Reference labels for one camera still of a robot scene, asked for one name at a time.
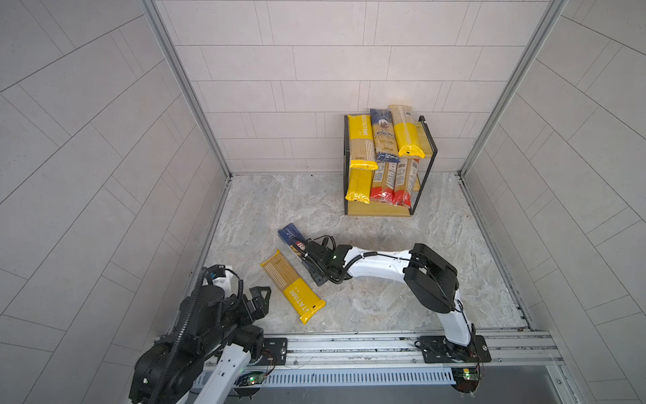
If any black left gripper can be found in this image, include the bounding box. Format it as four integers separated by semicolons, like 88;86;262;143
200;283;275;352

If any dark blue pasta box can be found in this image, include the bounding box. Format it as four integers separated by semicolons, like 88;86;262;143
278;223;327;286

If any yellow pastatime pasta pack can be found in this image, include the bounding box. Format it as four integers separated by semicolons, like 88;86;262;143
261;250;326;324

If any red spaghetti pack top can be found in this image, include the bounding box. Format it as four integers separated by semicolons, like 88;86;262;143
370;163;397;205

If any red spaghetti pack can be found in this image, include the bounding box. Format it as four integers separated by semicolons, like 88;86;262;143
393;158;420;209
370;163;397;205

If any yellow kraft pasta pack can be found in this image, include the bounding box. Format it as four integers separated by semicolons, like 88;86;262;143
345;168;373;205
389;104;426;159

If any yellow pasta pack wholewheat spaghetti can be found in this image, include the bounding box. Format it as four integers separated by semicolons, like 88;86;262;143
348;114;379;171

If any blue clear spaghetti pack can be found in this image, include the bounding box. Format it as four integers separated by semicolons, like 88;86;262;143
370;109;400;163

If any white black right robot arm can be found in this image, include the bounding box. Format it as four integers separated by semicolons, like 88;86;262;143
296;236;491;364

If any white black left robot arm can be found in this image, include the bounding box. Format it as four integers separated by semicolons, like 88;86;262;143
128;264;272;403

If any left circuit board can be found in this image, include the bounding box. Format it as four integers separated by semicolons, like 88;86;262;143
235;371;267;387

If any circuit board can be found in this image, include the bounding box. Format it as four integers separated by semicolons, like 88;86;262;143
235;371;267;387
452;368;480;394

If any right circuit board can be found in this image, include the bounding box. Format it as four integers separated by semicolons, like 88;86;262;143
452;368;480;394

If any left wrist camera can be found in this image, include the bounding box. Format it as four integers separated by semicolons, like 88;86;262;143
205;264;234;296

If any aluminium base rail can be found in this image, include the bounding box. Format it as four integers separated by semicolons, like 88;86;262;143
248;328;565;372

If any wooden shelf black metal frame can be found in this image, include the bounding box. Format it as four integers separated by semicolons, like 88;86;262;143
343;114;438;217

